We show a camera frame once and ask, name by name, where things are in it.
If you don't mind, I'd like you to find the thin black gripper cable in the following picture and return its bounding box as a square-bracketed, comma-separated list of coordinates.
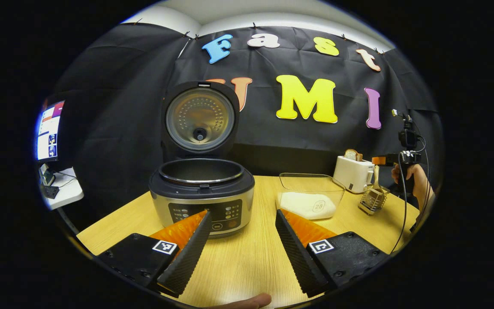
[410, 122, 432, 226]

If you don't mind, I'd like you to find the black backdrop cloth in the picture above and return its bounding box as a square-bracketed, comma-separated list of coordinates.
[37, 22, 443, 234]

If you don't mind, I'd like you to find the white side table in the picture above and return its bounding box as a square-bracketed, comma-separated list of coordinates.
[41, 167, 84, 211]

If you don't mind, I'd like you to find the white toaster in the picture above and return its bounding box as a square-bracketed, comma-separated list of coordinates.
[333, 155, 375, 194]

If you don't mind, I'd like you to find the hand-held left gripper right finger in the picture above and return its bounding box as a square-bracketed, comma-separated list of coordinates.
[275, 209, 389, 297]

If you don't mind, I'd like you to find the white rice heap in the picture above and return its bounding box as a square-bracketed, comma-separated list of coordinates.
[279, 192, 337, 221]

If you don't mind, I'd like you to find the small grey desk device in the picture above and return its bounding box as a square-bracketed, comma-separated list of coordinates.
[39, 163, 57, 186]

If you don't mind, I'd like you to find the clear plastic rice container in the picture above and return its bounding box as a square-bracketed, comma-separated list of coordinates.
[276, 173, 346, 221]

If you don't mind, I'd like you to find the wire chopstick holder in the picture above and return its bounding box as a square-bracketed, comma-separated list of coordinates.
[358, 185, 390, 215]

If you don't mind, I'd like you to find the black silver rice cooker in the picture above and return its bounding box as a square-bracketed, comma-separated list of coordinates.
[148, 81, 255, 239]

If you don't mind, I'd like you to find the thick black gripper cable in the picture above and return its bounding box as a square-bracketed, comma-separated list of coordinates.
[391, 162, 408, 254]

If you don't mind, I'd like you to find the computer monitor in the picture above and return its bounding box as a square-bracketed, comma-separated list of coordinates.
[36, 100, 65, 162]

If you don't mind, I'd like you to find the wooden spoon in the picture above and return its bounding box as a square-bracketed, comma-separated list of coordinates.
[371, 165, 383, 192]

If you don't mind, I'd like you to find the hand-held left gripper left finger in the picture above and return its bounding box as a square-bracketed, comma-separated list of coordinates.
[97, 210, 212, 297]

